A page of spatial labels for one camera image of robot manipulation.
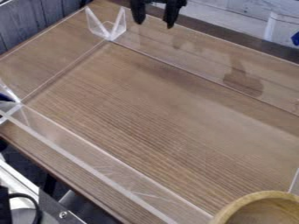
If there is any blue object at edge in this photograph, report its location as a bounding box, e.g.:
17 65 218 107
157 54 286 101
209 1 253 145
291 32 299 46

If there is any clear acrylic tray wall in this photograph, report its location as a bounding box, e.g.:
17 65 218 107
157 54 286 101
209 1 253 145
0 2 299 224

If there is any black cable loop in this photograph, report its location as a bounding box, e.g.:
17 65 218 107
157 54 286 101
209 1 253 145
7 192 43 224

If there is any grey metal bracket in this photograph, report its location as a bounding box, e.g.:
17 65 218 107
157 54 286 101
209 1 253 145
39 191 87 224

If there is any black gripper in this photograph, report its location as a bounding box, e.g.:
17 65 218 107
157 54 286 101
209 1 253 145
130 0 189 29

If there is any white container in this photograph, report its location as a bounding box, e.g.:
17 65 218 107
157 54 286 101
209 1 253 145
265 12 299 49

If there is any brown wooden bowl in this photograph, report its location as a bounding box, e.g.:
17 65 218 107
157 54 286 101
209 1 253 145
210 191 299 224

